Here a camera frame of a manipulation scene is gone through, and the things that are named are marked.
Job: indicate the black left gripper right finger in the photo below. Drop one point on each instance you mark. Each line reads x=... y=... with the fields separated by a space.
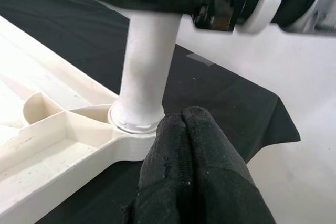
x=223 y=182

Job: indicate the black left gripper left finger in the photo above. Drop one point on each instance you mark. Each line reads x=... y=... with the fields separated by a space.
x=165 y=182

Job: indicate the white plastic table leg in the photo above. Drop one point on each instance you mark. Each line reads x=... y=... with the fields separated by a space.
x=147 y=64

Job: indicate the white plastic children table top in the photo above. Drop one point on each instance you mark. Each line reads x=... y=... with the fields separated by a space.
x=52 y=142

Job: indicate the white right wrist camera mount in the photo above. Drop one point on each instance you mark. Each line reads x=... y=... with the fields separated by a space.
x=265 y=11

